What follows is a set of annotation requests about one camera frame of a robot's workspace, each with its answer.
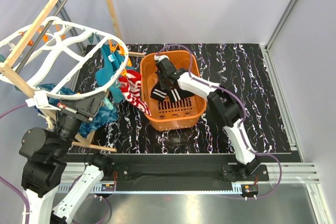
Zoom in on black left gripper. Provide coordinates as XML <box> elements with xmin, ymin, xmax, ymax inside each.
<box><xmin>54</xmin><ymin>90</ymin><xmax>107</xmax><ymax>156</ymax></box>

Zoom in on teal clothes clip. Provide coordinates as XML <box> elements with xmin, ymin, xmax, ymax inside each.
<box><xmin>102</xmin><ymin>97</ymin><xmax>114</xmax><ymax>111</ymax></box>

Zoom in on red white striped sock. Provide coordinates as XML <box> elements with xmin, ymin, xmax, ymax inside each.
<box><xmin>126</xmin><ymin>70</ymin><xmax>152</xmax><ymax>116</ymax></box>

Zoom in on orange clothes clip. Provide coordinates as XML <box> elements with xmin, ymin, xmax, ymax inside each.
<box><xmin>118</xmin><ymin>44</ymin><xmax>125</xmax><ymax>55</ymax></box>
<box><xmin>127</xmin><ymin>59</ymin><xmax>132</xmax><ymax>67</ymax></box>
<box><xmin>121</xmin><ymin>69</ymin><xmax>128</xmax><ymax>77</ymax></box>
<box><xmin>109</xmin><ymin>39</ymin><xmax>118</xmax><ymax>52</ymax></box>

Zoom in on red white santa sock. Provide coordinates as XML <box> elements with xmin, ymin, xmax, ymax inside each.
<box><xmin>118</xmin><ymin>76</ymin><xmax>132</xmax><ymax>102</ymax></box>

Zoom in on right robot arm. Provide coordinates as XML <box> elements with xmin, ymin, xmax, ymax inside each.
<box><xmin>154</xmin><ymin>55</ymin><xmax>260</xmax><ymax>180</ymax></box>

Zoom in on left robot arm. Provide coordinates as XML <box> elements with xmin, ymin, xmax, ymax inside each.
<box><xmin>19</xmin><ymin>91</ymin><xmax>113</xmax><ymax>223</ymax></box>

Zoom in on white round clip hanger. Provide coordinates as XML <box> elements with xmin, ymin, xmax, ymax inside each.
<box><xmin>0</xmin><ymin>16</ymin><xmax>130</xmax><ymax>98</ymax></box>

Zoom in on blue patterned fabric garment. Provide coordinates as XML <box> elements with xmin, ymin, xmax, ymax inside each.
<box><xmin>38</xmin><ymin>83</ymin><xmax>119</xmax><ymax>137</ymax></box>

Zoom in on black sock white stripes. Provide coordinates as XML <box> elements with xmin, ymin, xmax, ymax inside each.
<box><xmin>150</xmin><ymin>82</ymin><xmax>175</xmax><ymax>102</ymax></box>

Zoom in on orange plastic laundry basket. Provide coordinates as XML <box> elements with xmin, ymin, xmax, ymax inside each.
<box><xmin>140</xmin><ymin>53</ymin><xmax>207</xmax><ymax>131</ymax></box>

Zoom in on teal fabric garment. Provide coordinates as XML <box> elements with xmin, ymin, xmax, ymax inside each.
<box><xmin>96</xmin><ymin>44</ymin><xmax>124</xmax><ymax>103</ymax></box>

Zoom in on metal hanging rod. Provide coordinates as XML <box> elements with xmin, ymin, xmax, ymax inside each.
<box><xmin>14</xmin><ymin>0</ymin><xmax>87</xmax><ymax>74</ymax></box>

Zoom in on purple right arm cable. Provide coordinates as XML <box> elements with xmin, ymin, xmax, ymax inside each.
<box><xmin>157</xmin><ymin>43</ymin><xmax>283</xmax><ymax>198</ymax></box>

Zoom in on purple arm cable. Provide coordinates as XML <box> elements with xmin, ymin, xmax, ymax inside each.
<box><xmin>157</xmin><ymin>43</ymin><xmax>283</xmax><ymax>198</ymax></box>
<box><xmin>0</xmin><ymin>103</ymin><xmax>29</xmax><ymax>224</ymax></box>

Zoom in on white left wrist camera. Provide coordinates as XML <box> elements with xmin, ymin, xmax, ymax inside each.
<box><xmin>25</xmin><ymin>90</ymin><xmax>60</xmax><ymax>111</ymax></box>

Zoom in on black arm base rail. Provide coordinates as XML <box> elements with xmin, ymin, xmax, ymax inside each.
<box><xmin>110</xmin><ymin>154</ymin><xmax>269</xmax><ymax>194</ymax></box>

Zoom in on wooden drying rack frame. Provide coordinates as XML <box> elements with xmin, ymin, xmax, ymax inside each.
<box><xmin>0</xmin><ymin>0</ymin><xmax>146</xmax><ymax>154</ymax></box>

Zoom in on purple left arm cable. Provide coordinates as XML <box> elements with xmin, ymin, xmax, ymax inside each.
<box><xmin>0</xmin><ymin>103</ymin><xmax>29</xmax><ymax>224</ymax></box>

